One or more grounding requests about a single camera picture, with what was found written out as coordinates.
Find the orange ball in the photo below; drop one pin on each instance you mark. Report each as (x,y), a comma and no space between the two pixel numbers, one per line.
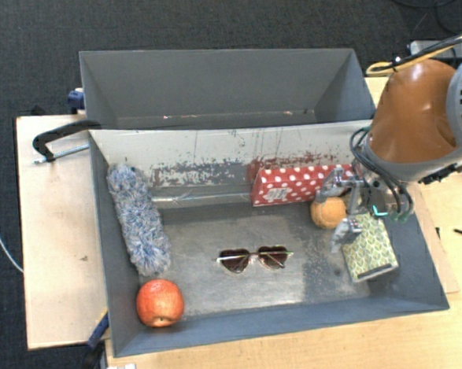
(327,213)

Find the grey metal bin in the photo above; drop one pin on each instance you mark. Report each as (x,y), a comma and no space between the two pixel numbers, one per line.
(234,227)

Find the green patterned box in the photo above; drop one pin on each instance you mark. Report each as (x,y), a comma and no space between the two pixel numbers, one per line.
(371,250)

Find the heart-shaped sunglasses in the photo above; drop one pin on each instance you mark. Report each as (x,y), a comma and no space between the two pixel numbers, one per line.
(236,260)

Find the pale wood board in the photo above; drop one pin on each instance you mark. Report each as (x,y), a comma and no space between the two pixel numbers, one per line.
(59,239)

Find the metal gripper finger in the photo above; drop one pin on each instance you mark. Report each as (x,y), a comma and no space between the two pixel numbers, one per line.
(333,184)
(346,231)

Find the red box with white dots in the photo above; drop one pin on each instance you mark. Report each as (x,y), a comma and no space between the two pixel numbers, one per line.
(290,185)

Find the small black screw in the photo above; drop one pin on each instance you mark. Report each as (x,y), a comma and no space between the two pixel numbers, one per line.
(460,231)

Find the blue and white fluffy duster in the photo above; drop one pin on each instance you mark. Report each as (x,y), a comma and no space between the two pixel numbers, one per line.
(141,221)

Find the red apple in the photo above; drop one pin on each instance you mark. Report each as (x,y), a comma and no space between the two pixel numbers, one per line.
(159,302)

